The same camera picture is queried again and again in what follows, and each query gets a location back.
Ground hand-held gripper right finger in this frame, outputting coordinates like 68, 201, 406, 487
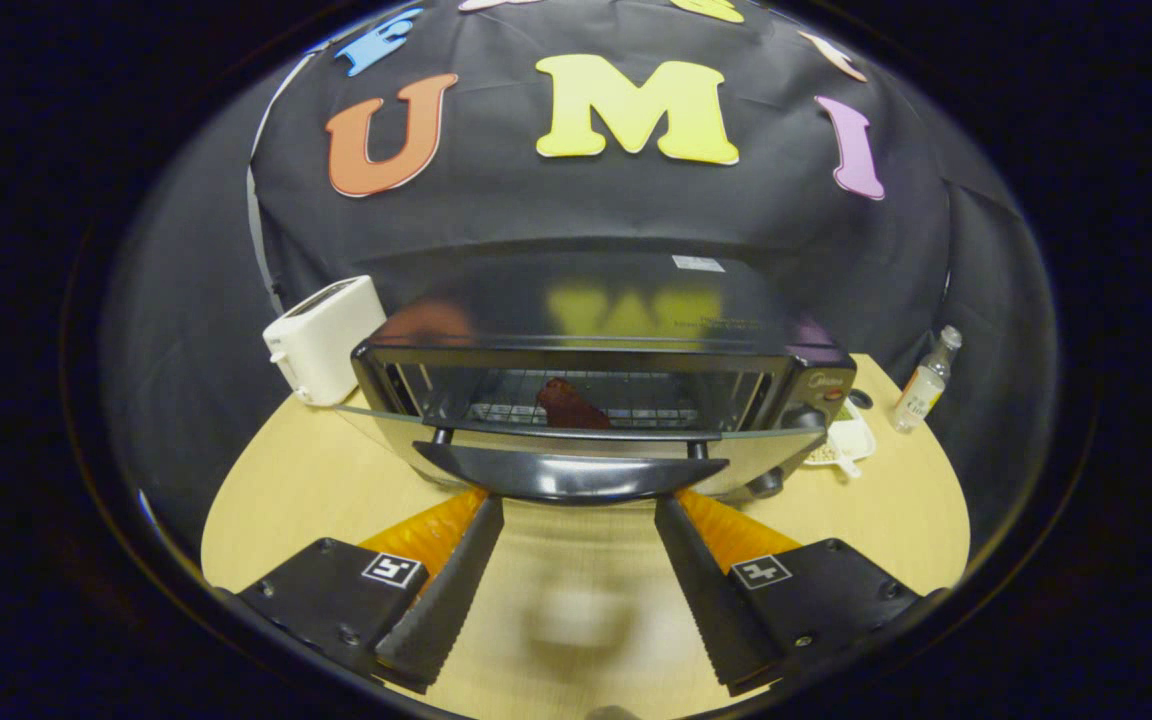
654, 488, 937, 696

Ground small clear bottle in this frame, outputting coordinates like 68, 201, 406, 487
891, 325, 964, 434

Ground white bread toaster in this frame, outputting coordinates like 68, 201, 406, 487
262, 275, 389, 407

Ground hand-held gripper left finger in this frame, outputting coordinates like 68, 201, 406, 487
226, 487, 505, 694

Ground black toaster oven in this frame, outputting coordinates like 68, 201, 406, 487
336, 237, 859, 504

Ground brown meat piece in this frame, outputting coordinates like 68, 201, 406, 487
536, 377, 612, 431

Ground white divided seasoning dish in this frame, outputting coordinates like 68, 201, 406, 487
804, 400, 877, 479

